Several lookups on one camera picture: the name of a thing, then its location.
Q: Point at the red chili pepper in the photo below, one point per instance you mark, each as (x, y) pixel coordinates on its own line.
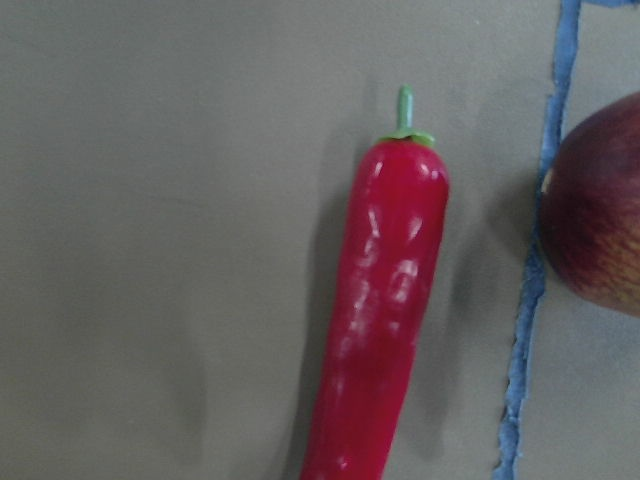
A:
(394, 228)

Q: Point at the red yellow apple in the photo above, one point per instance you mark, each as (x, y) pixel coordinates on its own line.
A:
(589, 210)

